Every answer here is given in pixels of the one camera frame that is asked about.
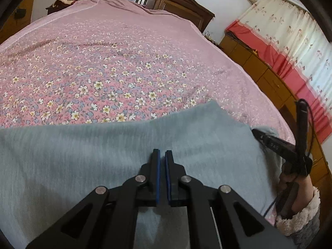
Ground pink floral bedspread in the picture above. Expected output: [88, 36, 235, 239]
[0, 0, 296, 226]

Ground nightstand with cables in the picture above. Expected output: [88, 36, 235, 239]
[204, 31, 221, 46]

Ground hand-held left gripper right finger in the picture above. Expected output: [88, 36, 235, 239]
[165, 150, 296, 249]

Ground person's right hand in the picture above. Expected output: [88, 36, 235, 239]
[280, 172, 315, 210]

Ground cream and red curtain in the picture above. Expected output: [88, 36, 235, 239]
[225, 0, 332, 146]

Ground long wooden cabinet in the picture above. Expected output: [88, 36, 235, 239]
[219, 32, 332, 187]

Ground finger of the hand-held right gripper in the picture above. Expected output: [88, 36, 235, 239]
[252, 128, 283, 152]

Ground wooden wardrobe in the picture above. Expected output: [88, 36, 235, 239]
[0, 0, 37, 44]

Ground grey pants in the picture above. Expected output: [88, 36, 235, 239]
[0, 100, 286, 249]

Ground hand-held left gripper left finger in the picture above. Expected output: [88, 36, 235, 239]
[26, 149, 161, 249]

